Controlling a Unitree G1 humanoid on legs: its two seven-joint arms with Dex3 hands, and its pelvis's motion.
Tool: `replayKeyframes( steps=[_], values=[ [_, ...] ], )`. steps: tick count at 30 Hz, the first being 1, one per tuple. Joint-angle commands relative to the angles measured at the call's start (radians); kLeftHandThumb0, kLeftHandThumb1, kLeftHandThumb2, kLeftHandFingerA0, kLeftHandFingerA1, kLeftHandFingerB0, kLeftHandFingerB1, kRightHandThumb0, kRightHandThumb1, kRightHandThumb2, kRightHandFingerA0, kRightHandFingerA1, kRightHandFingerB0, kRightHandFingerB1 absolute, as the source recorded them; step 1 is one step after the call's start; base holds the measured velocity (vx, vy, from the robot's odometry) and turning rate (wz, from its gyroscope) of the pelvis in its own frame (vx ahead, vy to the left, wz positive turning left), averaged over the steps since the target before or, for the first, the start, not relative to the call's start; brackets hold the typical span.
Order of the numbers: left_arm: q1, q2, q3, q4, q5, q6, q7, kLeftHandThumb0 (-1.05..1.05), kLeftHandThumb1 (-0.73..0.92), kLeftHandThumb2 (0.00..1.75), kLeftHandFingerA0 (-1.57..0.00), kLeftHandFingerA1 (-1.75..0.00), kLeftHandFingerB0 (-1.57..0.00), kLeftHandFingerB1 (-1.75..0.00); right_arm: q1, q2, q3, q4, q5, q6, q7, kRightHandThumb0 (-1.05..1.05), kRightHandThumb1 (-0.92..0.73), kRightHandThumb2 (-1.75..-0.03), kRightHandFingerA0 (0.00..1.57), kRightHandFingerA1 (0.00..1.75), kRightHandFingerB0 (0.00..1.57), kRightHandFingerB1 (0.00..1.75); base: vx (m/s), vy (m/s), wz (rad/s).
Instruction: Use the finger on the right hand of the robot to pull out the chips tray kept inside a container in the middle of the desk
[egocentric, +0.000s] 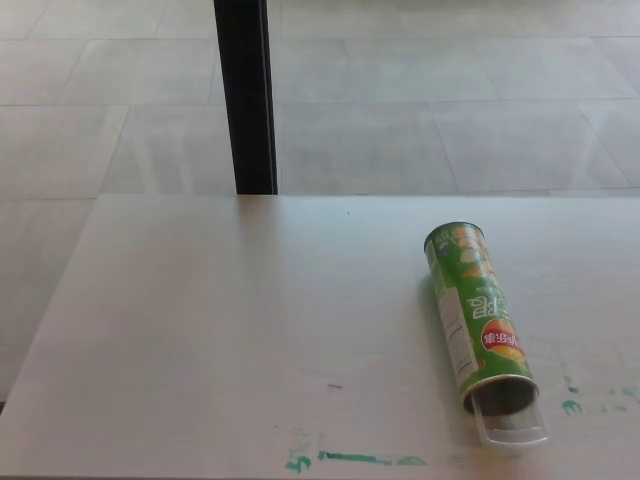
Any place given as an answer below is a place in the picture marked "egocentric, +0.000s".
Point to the black vertical post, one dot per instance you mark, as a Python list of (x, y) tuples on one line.
[(246, 100)]

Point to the green chips can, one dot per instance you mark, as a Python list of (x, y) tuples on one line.
[(467, 300)]

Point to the clear plastic chips tray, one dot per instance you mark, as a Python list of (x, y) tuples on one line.
[(515, 432)]

